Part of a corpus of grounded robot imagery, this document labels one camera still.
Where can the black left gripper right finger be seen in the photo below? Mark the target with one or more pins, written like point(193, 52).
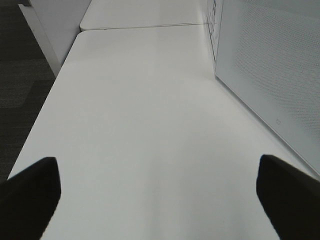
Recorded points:
point(290, 198)

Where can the white cabinet beside table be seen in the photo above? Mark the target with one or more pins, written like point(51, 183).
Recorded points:
point(55, 25)

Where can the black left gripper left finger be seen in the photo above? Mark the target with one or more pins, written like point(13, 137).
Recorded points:
point(28, 200)

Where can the white microwave door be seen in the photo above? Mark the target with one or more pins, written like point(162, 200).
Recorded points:
point(268, 53)

